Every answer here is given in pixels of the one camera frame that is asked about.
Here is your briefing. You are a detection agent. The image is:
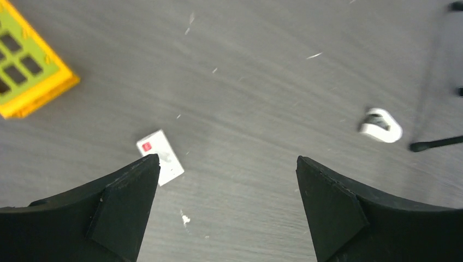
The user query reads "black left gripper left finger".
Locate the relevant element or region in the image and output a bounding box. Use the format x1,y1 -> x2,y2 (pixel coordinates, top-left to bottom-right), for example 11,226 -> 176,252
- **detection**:
1,154 -> 160,261

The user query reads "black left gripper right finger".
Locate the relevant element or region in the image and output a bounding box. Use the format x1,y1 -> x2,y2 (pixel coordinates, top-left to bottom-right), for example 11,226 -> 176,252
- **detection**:
296,156 -> 462,261

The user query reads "black tripod stand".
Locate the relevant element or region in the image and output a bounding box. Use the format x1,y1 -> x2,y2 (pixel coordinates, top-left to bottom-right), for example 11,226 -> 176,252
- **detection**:
408,1 -> 462,153

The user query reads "white staple box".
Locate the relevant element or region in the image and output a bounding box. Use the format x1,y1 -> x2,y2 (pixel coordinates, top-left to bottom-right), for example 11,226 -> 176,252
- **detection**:
136,129 -> 185,186

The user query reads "yellow green colourful block toy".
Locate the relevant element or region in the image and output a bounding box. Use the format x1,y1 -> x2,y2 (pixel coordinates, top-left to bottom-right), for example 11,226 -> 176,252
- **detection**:
1,1 -> 80,119

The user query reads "white staple remover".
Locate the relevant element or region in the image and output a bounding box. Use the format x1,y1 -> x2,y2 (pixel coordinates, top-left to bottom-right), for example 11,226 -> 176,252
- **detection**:
359,108 -> 403,144

